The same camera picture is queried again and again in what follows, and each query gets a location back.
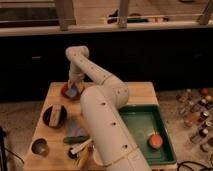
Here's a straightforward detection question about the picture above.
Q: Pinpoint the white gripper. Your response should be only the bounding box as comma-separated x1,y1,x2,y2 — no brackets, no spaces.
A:
68,72,84,88

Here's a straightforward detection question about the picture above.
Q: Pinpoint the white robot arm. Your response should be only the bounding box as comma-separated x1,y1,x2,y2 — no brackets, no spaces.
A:
66,46,151,171

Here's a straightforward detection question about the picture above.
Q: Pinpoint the red bowl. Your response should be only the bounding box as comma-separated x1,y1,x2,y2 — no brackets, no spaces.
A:
61,82,85,100

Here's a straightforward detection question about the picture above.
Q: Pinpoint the beige block on plate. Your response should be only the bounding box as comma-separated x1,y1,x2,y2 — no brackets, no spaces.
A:
49,105,62,127

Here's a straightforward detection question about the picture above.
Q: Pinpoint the green cucumber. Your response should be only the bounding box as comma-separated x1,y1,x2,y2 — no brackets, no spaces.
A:
63,136,89,144

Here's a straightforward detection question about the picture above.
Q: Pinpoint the wooden table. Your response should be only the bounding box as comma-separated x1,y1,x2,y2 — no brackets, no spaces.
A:
24,82,177,171

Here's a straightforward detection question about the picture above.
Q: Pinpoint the small metal cup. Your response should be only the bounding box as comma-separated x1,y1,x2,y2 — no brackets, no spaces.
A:
31,138,49,157

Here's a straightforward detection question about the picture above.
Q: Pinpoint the green plastic tray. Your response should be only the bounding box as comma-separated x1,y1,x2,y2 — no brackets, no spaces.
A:
119,105,176,166

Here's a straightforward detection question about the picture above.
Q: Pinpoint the orange round fruit toy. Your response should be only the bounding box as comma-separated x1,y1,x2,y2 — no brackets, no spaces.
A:
148,134,163,149

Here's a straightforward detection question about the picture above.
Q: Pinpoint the bottles and jars cluster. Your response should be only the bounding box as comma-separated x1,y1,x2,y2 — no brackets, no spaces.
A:
176,88,213,144

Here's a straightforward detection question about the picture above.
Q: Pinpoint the wooden handled tool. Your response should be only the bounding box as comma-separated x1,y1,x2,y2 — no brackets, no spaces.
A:
77,146,92,169

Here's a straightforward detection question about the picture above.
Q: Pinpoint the black cable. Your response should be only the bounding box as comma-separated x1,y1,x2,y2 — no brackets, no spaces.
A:
176,160,213,171

